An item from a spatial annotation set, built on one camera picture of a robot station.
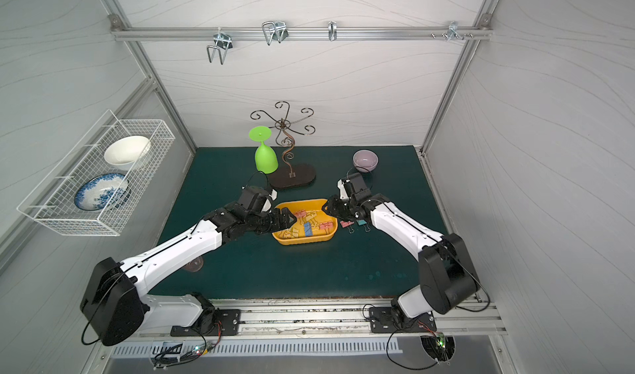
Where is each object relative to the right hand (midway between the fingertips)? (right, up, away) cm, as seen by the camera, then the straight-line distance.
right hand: (325, 208), depth 86 cm
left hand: (-11, -4, -6) cm, 14 cm away
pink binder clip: (+9, -7, +7) cm, 14 cm away
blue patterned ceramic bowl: (-60, +7, -21) cm, 64 cm away
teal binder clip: (+15, -7, +7) cm, 18 cm away
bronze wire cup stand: (-18, +10, +19) cm, 28 cm away
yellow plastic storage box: (-5, -8, +10) cm, 13 cm away
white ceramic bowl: (-61, +19, -13) cm, 65 cm away
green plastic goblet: (-21, +17, 0) cm, 27 cm away
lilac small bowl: (+19, +18, +27) cm, 38 cm away
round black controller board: (+34, -39, -14) cm, 54 cm away
